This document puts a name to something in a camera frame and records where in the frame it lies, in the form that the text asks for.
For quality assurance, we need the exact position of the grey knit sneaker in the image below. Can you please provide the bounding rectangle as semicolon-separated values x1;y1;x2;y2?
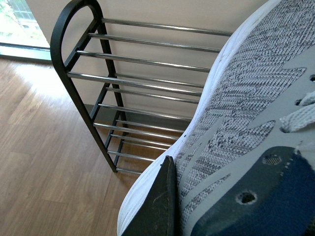
117;0;315;236

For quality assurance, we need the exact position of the black metal shoe rack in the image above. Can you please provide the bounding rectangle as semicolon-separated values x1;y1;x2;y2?
50;0;232;174

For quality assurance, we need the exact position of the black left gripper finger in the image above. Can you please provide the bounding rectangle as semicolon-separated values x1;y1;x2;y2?
122;156;177;236

